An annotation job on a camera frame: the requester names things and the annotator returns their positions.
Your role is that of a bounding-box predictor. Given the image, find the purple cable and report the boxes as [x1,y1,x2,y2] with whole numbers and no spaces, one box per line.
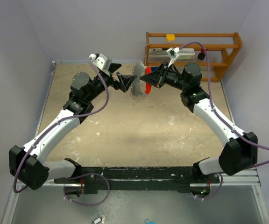
[178,42,269,201]
[13,58,111,206]

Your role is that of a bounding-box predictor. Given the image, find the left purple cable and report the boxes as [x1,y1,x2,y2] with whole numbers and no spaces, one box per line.
[13,58,111,206]

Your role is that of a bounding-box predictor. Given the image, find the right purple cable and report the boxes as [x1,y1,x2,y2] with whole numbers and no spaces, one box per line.
[178,42,269,201]

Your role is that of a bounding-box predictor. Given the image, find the white cardboard box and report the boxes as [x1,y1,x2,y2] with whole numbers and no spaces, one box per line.
[178,48,195,59]

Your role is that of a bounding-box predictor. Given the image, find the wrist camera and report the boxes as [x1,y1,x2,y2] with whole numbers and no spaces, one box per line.
[166,47,180,68]
[89,54,112,70]

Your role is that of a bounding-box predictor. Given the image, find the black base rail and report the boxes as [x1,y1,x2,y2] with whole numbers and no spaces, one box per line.
[55,167,219,195]

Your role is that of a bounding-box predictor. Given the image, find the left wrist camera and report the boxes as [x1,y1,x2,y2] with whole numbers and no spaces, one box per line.
[89,54,112,70]

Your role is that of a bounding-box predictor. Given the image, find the wooden shelf rack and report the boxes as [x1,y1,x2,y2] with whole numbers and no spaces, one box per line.
[144,32,242,81]

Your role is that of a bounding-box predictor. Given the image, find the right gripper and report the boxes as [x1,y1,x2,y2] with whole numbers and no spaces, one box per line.
[141,62,188,91]

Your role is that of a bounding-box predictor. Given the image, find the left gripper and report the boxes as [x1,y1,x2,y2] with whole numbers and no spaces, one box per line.
[86,63,135,103]

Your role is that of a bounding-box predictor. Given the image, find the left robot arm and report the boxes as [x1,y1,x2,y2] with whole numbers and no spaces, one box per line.
[9,63,138,193]

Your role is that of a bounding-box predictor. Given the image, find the white stapler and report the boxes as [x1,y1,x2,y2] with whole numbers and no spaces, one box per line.
[149,48,168,57]

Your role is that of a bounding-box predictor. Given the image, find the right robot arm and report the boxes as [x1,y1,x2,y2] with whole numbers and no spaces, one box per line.
[140,63,258,182]

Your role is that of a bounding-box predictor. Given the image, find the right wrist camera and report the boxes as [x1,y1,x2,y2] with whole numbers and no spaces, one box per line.
[166,47,180,68]

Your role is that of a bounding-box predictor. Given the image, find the red black stamp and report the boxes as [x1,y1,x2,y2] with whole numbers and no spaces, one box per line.
[198,48,208,60]

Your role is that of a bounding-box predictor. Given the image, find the yellow block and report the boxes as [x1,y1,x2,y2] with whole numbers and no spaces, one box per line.
[166,34,176,42]

